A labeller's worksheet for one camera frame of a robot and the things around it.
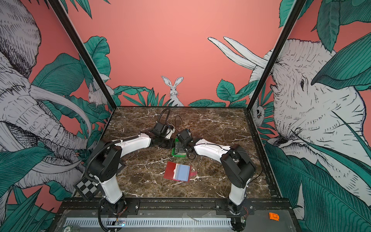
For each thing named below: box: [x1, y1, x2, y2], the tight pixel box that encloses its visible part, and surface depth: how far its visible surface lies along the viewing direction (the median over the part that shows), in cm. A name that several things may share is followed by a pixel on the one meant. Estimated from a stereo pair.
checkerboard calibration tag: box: [72, 173, 101, 201], surface depth 78 cm
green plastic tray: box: [171, 137, 187, 158], surface depth 85 cm
